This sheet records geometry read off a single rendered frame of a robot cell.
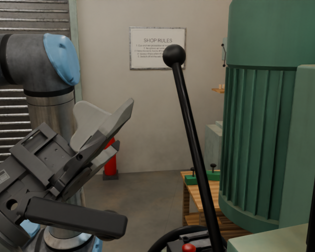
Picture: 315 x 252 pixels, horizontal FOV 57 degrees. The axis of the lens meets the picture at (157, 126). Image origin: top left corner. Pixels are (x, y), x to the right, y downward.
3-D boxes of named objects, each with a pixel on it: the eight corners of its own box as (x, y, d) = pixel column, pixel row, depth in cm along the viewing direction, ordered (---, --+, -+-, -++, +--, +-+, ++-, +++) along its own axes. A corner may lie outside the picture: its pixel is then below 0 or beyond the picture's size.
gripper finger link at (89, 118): (95, 71, 33) (48, 132, 35) (133, 105, 32) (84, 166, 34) (105, 74, 36) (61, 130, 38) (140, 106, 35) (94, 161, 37)
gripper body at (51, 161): (48, 117, 36) (-43, 189, 31) (99, 163, 35) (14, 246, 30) (53, 138, 43) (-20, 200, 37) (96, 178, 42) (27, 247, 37)
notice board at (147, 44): (185, 69, 338) (185, 27, 327) (185, 69, 337) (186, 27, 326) (129, 69, 329) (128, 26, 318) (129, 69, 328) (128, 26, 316)
